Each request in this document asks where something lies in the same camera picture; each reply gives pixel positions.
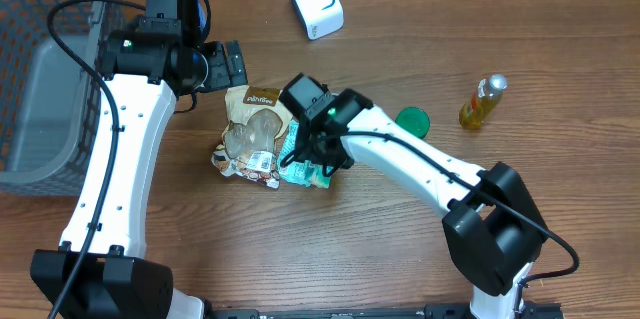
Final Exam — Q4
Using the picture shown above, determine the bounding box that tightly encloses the teal tissue pack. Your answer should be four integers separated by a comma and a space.
302, 161, 331, 189

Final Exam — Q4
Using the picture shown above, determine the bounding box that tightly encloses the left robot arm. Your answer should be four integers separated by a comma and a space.
30, 0, 247, 318

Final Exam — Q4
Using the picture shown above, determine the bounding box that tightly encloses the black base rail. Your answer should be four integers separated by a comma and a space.
199, 301, 566, 319

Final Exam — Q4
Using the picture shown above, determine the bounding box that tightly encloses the white barcode scanner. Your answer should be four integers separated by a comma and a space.
292, 0, 344, 40

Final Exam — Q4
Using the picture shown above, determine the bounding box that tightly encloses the green lidded white jar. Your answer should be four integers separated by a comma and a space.
395, 107, 431, 139

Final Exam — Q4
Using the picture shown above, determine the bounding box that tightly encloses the yellow dish soap bottle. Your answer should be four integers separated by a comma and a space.
459, 74, 508, 130

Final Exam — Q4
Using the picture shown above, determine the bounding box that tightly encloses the grey plastic mesh basket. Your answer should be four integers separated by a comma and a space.
1, 0, 126, 196

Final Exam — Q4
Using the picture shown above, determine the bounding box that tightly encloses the teal wipes packet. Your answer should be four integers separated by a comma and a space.
278, 120, 311, 187

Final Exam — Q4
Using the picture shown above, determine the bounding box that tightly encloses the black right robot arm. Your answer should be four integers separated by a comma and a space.
279, 74, 562, 318

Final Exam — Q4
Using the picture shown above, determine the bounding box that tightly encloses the beige brown snack bag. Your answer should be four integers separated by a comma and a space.
211, 85, 292, 189

